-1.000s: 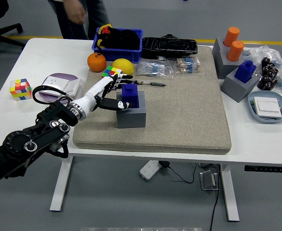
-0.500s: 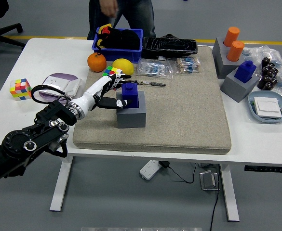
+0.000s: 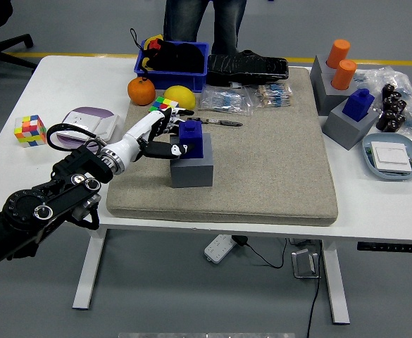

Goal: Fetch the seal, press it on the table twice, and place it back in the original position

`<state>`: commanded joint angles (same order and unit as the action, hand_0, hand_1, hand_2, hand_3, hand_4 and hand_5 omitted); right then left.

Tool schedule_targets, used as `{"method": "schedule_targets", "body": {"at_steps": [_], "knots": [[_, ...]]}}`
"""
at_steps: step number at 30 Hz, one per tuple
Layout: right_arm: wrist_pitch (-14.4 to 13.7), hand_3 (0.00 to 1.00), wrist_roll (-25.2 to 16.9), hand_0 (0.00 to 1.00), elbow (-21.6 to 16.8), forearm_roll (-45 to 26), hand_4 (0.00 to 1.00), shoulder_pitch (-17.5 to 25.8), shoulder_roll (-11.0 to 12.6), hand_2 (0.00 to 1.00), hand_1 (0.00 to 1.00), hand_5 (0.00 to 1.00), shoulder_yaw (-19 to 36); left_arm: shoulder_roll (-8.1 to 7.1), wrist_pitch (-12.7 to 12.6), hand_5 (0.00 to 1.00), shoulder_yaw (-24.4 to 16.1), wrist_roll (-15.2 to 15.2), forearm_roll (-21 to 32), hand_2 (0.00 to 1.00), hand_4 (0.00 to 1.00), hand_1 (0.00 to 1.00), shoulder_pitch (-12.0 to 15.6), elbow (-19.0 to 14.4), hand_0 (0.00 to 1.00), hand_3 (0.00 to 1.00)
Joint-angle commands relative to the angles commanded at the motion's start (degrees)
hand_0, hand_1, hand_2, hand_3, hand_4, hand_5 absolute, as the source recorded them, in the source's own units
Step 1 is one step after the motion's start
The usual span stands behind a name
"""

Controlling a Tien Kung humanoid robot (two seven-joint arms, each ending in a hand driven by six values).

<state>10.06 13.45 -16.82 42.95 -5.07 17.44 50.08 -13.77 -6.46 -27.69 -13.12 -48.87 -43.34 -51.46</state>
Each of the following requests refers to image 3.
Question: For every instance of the orange cylinder stamp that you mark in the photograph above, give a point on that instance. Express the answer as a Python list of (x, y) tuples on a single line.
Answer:
[(343, 74), (337, 53)]

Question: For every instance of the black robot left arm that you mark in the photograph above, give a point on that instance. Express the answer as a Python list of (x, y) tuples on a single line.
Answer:
[(33, 207)]

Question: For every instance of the blue plastic bin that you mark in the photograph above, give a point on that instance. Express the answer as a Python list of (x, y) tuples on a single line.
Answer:
[(177, 81)]

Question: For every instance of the yellow red toy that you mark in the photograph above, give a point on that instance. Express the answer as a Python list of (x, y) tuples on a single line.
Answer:
[(153, 38)]

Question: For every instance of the clear bag of blue resistors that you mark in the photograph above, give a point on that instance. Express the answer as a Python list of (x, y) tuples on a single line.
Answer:
[(223, 100)]

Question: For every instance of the orange fruit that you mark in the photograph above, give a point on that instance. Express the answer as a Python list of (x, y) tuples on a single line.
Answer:
[(141, 91)]

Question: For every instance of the white switch panel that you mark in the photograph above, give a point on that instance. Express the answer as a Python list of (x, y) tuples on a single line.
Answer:
[(390, 156), (107, 125)]

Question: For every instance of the blue square seal stamp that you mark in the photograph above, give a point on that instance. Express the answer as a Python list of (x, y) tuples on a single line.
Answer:
[(193, 135), (357, 105)]

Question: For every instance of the grey-brown fabric mat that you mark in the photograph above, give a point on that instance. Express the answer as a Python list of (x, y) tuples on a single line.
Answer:
[(262, 169)]

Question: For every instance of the white power strip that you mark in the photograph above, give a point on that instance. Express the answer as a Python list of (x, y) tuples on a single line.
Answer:
[(219, 248)]

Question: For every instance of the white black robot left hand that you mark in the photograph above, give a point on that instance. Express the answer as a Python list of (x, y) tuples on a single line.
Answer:
[(135, 139)]

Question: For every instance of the grey single-slot seal holder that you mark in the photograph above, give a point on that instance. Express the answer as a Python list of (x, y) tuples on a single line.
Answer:
[(346, 132), (191, 174)]

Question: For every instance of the silver metal bracket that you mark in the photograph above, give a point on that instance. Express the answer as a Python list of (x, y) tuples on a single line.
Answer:
[(302, 264)]

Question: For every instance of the black silver pen tool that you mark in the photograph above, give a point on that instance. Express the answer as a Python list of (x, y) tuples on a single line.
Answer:
[(226, 123)]

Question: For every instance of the light blue tray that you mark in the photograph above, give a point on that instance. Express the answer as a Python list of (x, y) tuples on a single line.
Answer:
[(392, 138)]

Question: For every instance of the grey double-slot holder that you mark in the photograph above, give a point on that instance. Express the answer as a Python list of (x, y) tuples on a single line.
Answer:
[(327, 96)]

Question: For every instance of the black plastic-wrapped keyboard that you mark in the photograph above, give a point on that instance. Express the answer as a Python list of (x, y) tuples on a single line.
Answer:
[(248, 70)]

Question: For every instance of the black round-holed part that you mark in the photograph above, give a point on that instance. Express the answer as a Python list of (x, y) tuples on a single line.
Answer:
[(249, 53)]

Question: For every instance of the person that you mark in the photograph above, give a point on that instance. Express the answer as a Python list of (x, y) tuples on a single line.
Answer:
[(181, 21)]

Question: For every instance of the clear bag of brown resistors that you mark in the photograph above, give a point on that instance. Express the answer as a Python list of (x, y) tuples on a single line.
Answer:
[(274, 95)]

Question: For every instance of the black table control panel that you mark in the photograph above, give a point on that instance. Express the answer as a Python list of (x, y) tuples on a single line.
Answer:
[(385, 246)]

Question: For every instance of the white table leg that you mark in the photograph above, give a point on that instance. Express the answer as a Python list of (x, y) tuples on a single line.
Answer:
[(89, 271), (336, 281)]

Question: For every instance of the white wall socket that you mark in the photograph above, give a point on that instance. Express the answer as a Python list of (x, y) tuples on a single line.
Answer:
[(79, 121)]

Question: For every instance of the yellow lemon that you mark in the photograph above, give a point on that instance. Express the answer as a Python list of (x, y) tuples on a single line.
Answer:
[(180, 96)]

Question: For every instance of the colourful puzzle cube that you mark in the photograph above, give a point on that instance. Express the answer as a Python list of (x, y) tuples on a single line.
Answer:
[(29, 131), (163, 103)]

